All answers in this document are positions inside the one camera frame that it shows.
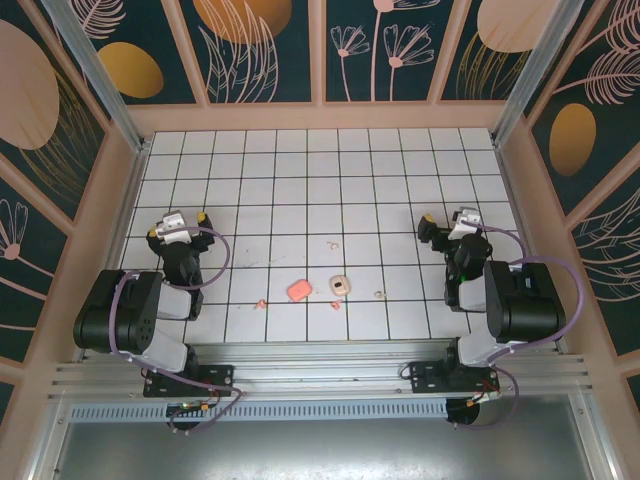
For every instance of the pink earbud charging case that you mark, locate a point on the pink earbud charging case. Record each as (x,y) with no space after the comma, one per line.
(299,291)

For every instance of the beige earbud charging case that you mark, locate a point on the beige earbud charging case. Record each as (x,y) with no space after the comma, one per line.
(339,286)

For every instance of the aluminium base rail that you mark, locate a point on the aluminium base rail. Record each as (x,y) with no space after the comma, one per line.
(320,365)

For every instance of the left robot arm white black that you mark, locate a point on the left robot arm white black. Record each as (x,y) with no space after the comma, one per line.
(115,310)

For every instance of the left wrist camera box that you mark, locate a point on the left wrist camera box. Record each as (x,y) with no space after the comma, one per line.
(173,227)

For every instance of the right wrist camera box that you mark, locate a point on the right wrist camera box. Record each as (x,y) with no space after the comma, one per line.
(465,222)

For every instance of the grey metal sheet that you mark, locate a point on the grey metal sheet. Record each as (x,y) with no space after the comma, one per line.
(320,450)

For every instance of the aluminium side rail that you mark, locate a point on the aluminium side rail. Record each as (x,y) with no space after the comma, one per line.
(515,190)

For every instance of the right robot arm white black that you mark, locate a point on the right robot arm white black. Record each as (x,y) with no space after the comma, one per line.
(530,305)

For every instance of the aluminium corner post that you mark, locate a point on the aluminium corner post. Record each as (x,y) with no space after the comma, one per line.
(98,75)
(532,75)

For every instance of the black round base connector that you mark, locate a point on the black round base connector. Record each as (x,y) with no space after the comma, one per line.
(462,415)
(182,426)

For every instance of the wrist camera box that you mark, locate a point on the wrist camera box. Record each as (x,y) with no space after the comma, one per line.
(465,222)
(173,227)

